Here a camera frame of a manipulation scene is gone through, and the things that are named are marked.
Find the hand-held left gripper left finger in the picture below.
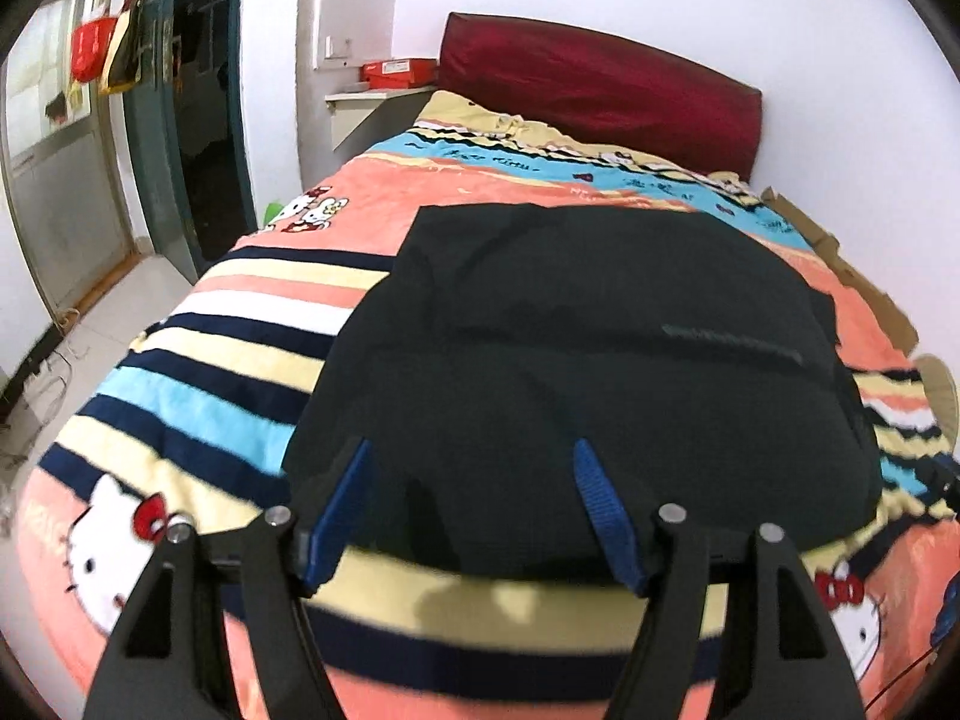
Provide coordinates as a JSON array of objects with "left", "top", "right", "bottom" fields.
[{"left": 82, "top": 439, "right": 376, "bottom": 720}]

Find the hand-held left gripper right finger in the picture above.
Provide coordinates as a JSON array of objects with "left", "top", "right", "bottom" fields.
[{"left": 574, "top": 441, "right": 863, "bottom": 720}]

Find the black hooded puffer jacket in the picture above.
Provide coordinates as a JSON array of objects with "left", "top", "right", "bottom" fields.
[{"left": 283, "top": 204, "right": 886, "bottom": 586}]

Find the striped cartoon cat blanket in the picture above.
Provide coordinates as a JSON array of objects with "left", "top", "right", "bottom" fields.
[{"left": 15, "top": 90, "right": 960, "bottom": 720}]

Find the brown cardboard sheet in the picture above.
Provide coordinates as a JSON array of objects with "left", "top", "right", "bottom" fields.
[{"left": 761, "top": 186, "right": 920, "bottom": 357}]

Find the tan woven hand fan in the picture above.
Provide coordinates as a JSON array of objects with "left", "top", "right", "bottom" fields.
[{"left": 916, "top": 354, "right": 960, "bottom": 440}]

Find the dark green door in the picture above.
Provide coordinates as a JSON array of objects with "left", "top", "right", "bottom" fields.
[{"left": 124, "top": 0, "right": 260, "bottom": 286}]

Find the white bedside shelf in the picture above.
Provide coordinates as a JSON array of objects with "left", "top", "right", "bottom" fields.
[{"left": 325, "top": 86, "right": 434, "bottom": 155}]

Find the dark red headboard cushion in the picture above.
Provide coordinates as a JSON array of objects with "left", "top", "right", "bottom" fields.
[{"left": 437, "top": 13, "right": 764, "bottom": 182}]

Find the grey metal framed glass door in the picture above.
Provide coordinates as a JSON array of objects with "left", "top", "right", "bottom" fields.
[{"left": 0, "top": 0, "right": 140, "bottom": 316}]

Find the red flat box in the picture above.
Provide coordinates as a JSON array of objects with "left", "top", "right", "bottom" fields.
[{"left": 360, "top": 58, "right": 438, "bottom": 91}]

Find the dark gold hanging bag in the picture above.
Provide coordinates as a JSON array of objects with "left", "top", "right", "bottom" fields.
[{"left": 97, "top": 0, "right": 149, "bottom": 96}]

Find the red hanging bag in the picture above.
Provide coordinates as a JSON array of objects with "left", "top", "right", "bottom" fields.
[{"left": 70, "top": 15, "right": 121, "bottom": 83}]

